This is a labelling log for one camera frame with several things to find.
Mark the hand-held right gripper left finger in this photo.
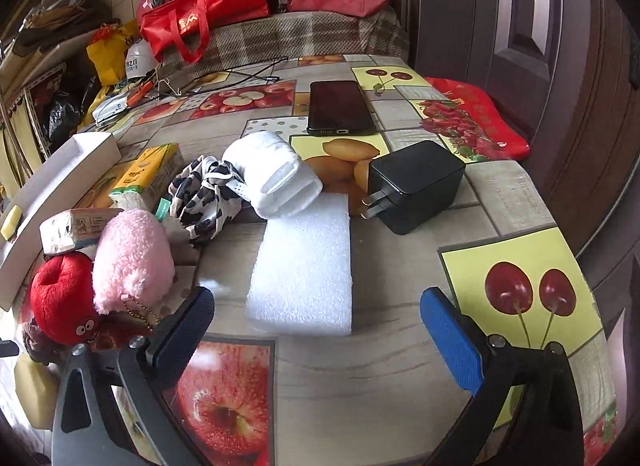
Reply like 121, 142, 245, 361
51, 286, 216, 466

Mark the stack of wooden boards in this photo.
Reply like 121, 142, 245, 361
10, 0, 121, 61

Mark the black plastic bag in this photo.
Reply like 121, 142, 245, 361
42, 90, 83, 147

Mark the white power bank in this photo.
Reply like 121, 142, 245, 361
92, 94, 133, 127

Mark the red printed plastic bag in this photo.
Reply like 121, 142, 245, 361
424, 76, 531, 163

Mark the white helmet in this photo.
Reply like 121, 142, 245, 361
122, 38, 161, 81

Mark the leopard print cloth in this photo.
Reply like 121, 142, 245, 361
167, 155, 251, 247

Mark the brown wooden door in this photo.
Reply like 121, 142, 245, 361
400, 0, 640, 267

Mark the yellow curtain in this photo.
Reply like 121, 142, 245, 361
0, 96, 31, 197

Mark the mauve braided scrunchie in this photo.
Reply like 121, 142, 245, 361
19, 318, 66, 364

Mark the pink plush toy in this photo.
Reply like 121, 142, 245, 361
92, 209, 177, 331

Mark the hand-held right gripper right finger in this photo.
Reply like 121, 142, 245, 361
420, 287, 586, 466

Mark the metal shelf rack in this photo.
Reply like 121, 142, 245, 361
0, 63, 71, 187

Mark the yellow bag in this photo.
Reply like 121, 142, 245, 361
86, 20, 141, 86

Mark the fruit print tablecloth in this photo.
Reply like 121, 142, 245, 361
0, 53, 621, 466

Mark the black smartphone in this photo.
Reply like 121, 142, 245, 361
306, 80, 378, 137

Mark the white foam block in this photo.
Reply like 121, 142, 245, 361
245, 193, 355, 337

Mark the white cloth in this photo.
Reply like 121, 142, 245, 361
221, 131, 325, 221

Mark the white tray box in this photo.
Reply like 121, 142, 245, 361
0, 133, 121, 311

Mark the black charger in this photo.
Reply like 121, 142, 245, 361
361, 140, 467, 237

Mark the yellow-green tissue packet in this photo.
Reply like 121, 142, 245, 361
87, 143, 183, 211

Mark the yellow sponge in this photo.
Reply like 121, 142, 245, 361
1, 206, 23, 241

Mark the wire hanger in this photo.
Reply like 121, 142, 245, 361
192, 60, 281, 86

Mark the red plush apple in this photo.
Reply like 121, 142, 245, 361
30, 252, 101, 347

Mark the red tote bag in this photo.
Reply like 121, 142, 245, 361
139, 0, 271, 65

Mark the plaid blanket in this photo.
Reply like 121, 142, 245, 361
160, 10, 411, 81

